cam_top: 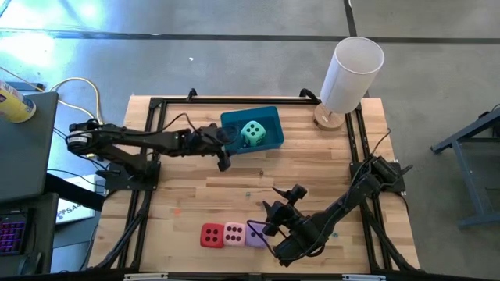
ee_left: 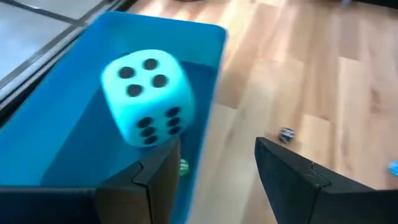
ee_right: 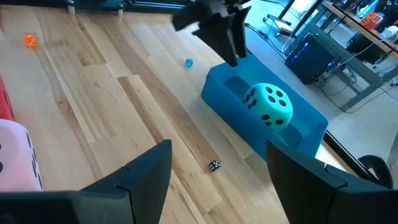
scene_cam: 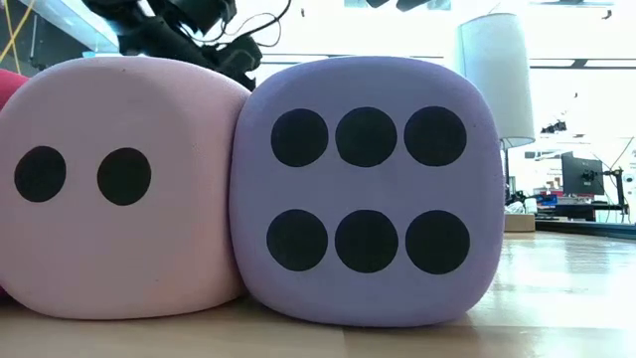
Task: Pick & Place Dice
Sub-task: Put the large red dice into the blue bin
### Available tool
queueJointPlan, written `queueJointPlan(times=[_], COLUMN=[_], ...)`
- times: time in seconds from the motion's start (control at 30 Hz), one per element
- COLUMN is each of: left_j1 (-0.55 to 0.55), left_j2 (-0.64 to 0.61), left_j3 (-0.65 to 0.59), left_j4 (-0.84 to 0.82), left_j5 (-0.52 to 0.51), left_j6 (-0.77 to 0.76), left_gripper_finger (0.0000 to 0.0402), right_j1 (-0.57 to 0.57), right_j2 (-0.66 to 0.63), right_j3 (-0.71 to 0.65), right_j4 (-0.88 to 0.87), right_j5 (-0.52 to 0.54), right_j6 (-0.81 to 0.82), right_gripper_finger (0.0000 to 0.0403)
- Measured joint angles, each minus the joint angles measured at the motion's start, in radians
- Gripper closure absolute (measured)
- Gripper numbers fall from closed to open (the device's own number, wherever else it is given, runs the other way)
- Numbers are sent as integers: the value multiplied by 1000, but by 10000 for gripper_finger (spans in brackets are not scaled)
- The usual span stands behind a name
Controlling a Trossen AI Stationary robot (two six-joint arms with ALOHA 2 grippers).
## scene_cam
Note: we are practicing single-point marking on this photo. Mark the pink plush die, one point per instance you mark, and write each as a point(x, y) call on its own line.
point(149, 248)

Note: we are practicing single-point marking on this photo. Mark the red plush die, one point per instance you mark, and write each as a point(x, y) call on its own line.
point(10, 84)

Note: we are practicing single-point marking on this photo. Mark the purple plush die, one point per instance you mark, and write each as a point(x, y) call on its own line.
point(367, 194)

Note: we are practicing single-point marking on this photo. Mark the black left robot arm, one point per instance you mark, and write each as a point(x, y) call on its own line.
point(149, 40)

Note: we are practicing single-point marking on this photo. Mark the black aluminium table frame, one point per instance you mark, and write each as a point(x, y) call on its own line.
point(596, 230)

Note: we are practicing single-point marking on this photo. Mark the black computer monitor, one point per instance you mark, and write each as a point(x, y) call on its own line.
point(581, 174)

